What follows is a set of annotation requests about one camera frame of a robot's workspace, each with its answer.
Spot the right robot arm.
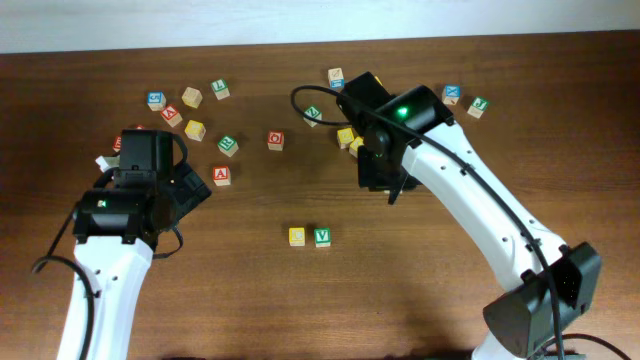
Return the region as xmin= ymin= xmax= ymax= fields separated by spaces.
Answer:
xmin=336 ymin=72 xmax=602 ymax=359

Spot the green block letter L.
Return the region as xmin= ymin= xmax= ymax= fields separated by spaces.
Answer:
xmin=211 ymin=78 xmax=230 ymax=100

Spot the yellow block cluster left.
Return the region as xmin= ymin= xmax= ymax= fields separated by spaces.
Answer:
xmin=336 ymin=128 xmax=355 ymax=149

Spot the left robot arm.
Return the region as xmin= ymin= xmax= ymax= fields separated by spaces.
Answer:
xmin=57 ymin=130 xmax=211 ymax=359

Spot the green block letter J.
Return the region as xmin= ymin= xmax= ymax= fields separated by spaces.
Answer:
xmin=467 ymin=96 xmax=490 ymax=119

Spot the blue block letter X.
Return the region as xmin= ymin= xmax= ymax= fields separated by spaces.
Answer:
xmin=442 ymin=84 xmax=461 ymax=105

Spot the red block letter A lower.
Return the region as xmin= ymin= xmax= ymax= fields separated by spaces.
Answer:
xmin=212 ymin=166 xmax=232 ymax=186

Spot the green block letter V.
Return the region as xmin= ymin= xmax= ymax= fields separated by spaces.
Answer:
xmin=314 ymin=228 xmax=332 ymax=248

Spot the yellow block cluster middle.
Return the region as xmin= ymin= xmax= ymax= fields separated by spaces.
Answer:
xmin=349 ymin=136 xmax=364 ymax=158

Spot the green block letter R left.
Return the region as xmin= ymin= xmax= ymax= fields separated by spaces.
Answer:
xmin=217 ymin=135 xmax=239 ymax=157

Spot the plain wood yellow-side block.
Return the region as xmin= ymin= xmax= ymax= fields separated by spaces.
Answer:
xmin=182 ymin=87 xmax=203 ymax=108

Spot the wood block blue side top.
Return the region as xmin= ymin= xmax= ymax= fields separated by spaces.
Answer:
xmin=328 ymin=68 xmax=345 ymax=89

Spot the red block letter a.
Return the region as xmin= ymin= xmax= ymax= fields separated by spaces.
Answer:
xmin=212 ymin=166 xmax=232 ymax=186
xmin=160 ymin=105 xmax=183 ymax=127

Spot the green block letter Z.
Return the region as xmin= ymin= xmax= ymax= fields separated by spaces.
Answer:
xmin=303 ymin=106 xmax=322 ymax=127

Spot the red block letter A upper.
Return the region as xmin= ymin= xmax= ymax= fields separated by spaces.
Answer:
xmin=160 ymin=105 xmax=183 ymax=127

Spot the yellow block letter C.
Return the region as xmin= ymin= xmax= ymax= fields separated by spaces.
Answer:
xmin=288 ymin=227 xmax=306 ymax=247

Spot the red block letter M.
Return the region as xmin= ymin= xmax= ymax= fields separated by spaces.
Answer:
xmin=113 ymin=136 xmax=122 ymax=152

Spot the yellow block cluster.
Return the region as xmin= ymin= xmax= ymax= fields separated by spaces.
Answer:
xmin=336 ymin=128 xmax=355 ymax=149
xmin=349 ymin=136 xmax=364 ymax=158

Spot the blue block digit 5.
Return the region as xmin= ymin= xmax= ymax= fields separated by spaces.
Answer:
xmin=146 ymin=91 xmax=167 ymax=111

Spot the yellow block upper left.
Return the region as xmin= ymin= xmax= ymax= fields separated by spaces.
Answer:
xmin=185 ymin=120 xmax=206 ymax=141

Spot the red block letter O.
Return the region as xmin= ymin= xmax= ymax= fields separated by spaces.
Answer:
xmin=267 ymin=131 xmax=284 ymax=151

